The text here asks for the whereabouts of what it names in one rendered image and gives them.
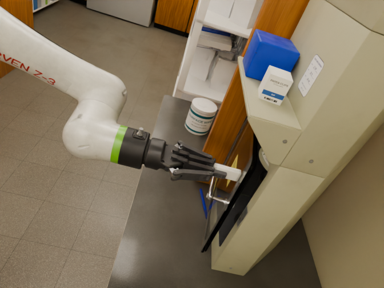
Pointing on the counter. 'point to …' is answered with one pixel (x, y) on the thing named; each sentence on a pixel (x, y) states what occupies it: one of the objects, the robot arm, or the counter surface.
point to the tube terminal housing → (313, 131)
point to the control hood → (270, 120)
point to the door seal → (236, 197)
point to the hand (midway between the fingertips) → (226, 172)
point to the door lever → (214, 192)
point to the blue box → (268, 54)
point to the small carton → (275, 85)
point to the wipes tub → (200, 116)
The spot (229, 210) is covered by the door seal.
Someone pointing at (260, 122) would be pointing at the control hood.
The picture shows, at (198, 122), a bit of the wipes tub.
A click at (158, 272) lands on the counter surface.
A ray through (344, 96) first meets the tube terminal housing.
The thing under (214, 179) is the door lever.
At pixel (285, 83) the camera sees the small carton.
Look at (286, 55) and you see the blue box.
